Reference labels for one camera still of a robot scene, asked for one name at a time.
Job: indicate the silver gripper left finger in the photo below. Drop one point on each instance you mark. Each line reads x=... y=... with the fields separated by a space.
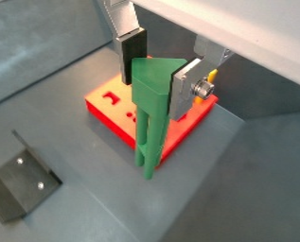
x=129 y=35

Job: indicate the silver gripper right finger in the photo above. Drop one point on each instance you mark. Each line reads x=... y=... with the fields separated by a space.
x=212 y=56

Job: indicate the green three prong object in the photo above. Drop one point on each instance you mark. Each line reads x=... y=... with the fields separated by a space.
x=150 y=94

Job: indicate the red peg board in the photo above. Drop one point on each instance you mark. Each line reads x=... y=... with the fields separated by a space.
x=110 y=104

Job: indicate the black curved holder stand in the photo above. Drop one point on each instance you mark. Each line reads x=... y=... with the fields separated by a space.
x=27 y=183

